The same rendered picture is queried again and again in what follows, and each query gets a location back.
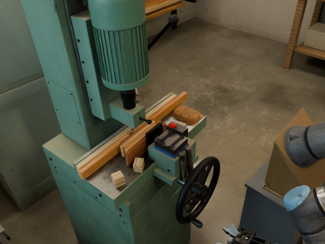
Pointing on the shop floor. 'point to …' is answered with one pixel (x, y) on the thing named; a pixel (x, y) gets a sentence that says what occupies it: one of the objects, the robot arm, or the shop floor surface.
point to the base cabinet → (152, 225)
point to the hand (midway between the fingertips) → (218, 240)
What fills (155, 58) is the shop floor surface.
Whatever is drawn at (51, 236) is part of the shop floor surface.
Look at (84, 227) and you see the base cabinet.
